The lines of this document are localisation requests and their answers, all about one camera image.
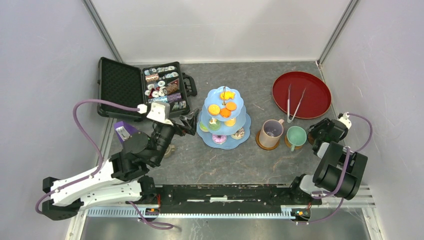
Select small olive cup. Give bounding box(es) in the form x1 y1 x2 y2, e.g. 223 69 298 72
163 144 176 158

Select dark brown wooden coaster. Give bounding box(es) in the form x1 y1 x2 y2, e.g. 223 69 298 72
307 133 315 146

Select green cupcake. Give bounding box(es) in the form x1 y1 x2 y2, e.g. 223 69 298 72
208 118 221 131

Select orange round cookie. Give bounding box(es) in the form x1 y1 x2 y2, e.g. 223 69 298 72
207 104 221 116

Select green teacup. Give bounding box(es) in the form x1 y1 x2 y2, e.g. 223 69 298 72
286 126 307 152

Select blue three-tier cake stand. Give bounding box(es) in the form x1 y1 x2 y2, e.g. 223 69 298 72
197 86 251 150

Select pink frosted donut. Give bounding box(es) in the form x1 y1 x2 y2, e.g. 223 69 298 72
212 134 227 145

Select orange chip cookie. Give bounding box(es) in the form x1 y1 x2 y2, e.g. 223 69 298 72
220 108 232 118

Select metal tongs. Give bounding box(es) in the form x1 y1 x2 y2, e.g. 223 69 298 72
286 83 308 124

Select yellow cupcake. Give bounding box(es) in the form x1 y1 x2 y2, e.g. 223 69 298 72
224 118 237 127

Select light wooden coaster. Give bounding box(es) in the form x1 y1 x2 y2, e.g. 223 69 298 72
284 135 304 152

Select small orange cookie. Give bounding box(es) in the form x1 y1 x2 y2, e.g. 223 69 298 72
225 102 237 112

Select white sprinkled donut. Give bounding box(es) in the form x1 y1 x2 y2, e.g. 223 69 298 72
230 127 245 140

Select pink mug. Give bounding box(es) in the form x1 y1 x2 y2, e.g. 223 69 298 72
260 119 285 138

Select green frosted donut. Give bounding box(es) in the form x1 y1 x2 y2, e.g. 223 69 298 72
199 122 210 133

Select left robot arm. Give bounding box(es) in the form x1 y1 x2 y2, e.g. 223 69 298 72
35 105 200 221

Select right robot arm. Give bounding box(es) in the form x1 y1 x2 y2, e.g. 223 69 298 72
288 112 368 204

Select red round tray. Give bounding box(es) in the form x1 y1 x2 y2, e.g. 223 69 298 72
271 71 332 120

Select purple box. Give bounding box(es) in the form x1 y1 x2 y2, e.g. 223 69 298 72
113 121 138 144

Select black open case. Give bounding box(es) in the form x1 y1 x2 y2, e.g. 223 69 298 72
97 57 197 115

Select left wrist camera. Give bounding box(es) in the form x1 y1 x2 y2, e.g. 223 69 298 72
146 101 174 126

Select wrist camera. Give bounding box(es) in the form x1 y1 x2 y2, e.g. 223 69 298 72
338 112 352 130
146 101 174 126

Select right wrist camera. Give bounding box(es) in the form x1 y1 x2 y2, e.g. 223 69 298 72
338 112 352 130

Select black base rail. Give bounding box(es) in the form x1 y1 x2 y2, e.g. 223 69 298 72
134 176 323 220

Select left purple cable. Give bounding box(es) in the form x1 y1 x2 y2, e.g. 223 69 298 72
35 99 148 215

